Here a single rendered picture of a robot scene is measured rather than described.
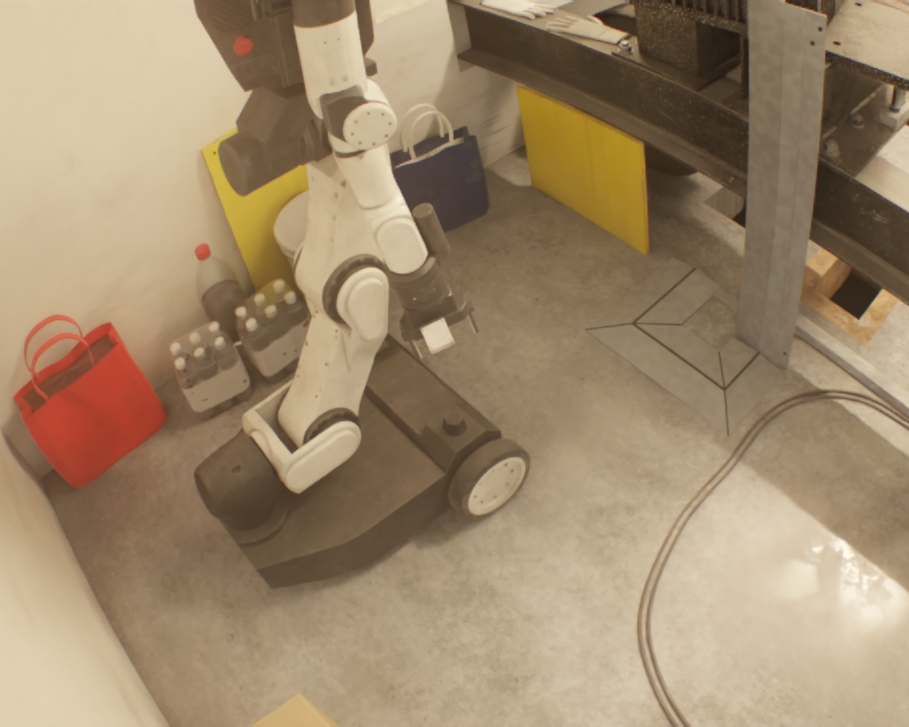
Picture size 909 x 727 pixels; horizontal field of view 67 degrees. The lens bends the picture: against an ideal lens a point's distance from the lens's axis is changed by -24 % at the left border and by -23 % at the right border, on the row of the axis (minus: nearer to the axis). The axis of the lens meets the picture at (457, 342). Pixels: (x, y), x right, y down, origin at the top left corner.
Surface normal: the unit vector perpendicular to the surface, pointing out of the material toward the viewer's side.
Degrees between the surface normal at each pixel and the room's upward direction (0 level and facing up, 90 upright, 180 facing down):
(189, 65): 90
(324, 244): 69
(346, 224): 90
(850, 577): 0
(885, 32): 0
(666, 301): 7
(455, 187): 88
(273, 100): 41
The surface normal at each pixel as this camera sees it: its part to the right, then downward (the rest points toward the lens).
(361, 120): 0.30, 0.65
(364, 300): 0.62, 0.51
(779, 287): -0.61, 0.65
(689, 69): -0.77, 0.55
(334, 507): -0.15, -0.67
